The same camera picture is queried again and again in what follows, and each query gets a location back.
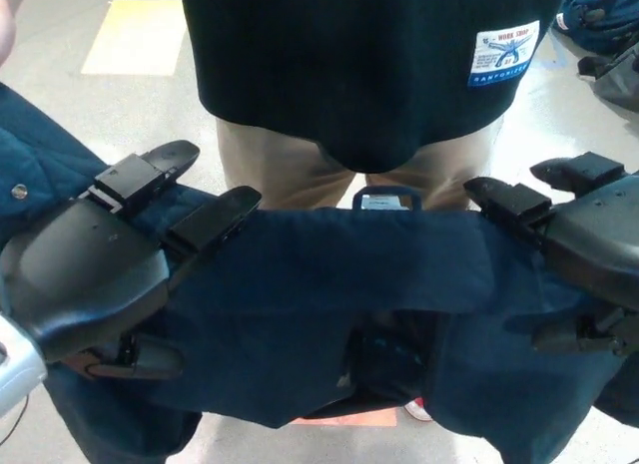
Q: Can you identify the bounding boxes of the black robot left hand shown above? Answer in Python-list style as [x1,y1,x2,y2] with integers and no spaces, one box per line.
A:
[0,139,264,380]

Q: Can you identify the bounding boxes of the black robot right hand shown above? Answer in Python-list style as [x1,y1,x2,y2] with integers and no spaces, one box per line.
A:
[462,152,639,358]

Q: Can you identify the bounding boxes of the person's right hand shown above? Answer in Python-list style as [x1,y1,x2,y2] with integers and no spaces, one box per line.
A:
[0,0,21,69]

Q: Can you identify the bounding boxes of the navy blue coat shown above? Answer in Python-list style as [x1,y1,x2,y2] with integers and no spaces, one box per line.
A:
[0,82,639,464]

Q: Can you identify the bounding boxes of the person's left red white sneaker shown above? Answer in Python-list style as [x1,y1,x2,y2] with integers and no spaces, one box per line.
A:
[403,395,435,424]

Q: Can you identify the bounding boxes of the yellow floor mat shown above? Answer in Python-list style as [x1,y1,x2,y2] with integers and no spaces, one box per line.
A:
[79,0,184,78]

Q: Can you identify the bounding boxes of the white printed clothing label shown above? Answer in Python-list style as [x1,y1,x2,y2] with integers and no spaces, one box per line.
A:
[466,19,542,90]

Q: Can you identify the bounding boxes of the blue bag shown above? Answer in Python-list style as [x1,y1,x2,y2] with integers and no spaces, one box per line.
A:
[554,0,639,57]

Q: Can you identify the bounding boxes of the orange floor mat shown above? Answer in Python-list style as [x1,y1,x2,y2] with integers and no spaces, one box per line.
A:
[289,406,400,428]

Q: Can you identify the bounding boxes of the black sweater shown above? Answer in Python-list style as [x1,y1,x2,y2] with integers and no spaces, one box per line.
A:
[178,0,568,176]

